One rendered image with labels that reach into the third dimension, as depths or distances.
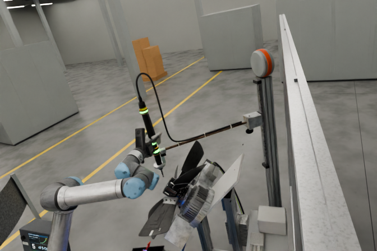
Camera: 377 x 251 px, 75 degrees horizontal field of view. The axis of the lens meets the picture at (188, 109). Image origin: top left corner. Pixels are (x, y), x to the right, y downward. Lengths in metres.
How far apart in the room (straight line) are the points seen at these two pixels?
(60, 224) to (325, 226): 1.22
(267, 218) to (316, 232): 1.48
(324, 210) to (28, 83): 7.52
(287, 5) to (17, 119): 7.10
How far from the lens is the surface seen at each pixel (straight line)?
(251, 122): 1.52
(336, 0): 6.37
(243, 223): 1.88
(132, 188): 1.00
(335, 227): 0.26
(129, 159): 1.18
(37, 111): 7.72
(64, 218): 1.36
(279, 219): 1.72
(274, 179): 1.83
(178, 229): 1.69
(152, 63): 9.60
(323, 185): 0.30
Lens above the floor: 2.24
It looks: 22 degrees down
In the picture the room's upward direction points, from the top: 13 degrees counter-clockwise
